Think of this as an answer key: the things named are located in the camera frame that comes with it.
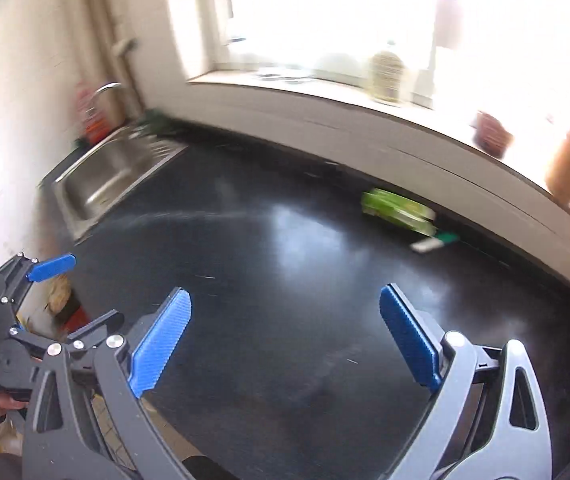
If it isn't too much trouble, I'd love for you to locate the white wall pipe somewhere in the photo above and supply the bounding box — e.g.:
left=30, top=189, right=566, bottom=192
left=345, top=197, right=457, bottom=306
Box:
left=95, top=0, right=146, bottom=121

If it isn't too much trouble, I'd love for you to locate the green and white wrapper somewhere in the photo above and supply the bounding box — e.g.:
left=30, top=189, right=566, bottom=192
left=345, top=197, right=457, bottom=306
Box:
left=411, top=230, right=460, bottom=255

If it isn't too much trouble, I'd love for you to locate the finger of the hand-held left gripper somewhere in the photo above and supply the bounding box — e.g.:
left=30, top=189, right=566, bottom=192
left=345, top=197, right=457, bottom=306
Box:
left=7, top=311, right=124, bottom=358
left=0, top=253, right=76, bottom=311

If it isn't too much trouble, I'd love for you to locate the stainless steel sink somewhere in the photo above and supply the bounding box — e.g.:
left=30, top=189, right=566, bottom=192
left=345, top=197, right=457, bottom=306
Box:
left=52, top=130, right=189, bottom=242

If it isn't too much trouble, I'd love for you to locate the green snack packet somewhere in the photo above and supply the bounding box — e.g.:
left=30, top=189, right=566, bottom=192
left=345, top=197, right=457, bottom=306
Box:
left=362, top=187, right=436, bottom=237

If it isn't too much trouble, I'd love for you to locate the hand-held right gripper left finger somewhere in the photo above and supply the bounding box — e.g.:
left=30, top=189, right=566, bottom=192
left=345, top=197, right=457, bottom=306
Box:
left=22, top=287, right=193, bottom=480

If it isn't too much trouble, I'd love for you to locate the red bottle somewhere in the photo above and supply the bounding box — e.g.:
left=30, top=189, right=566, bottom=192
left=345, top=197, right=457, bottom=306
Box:
left=75, top=82, right=112, bottom=144

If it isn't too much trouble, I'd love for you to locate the chrome faucet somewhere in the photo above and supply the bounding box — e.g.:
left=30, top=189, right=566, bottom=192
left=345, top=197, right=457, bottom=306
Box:
left=89, top=82, right=124, bottom=112

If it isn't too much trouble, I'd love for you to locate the clear glass jar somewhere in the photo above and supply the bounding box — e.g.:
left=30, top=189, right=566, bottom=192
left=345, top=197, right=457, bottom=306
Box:
left=367, top=42, right=409, bottom=104

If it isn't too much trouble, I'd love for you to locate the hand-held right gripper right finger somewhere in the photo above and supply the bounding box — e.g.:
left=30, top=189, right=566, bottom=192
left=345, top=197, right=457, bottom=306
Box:
left=380, top=283, right=554, bottom=480

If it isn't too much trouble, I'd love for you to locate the green leafy vegetable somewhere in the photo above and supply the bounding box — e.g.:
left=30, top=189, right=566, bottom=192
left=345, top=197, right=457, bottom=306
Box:
left=135, top=109, right=182, bottom=136

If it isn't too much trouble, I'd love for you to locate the red bin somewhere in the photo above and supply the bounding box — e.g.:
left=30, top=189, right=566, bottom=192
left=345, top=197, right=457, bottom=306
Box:
left=45, top=275, right=92, bottom=333

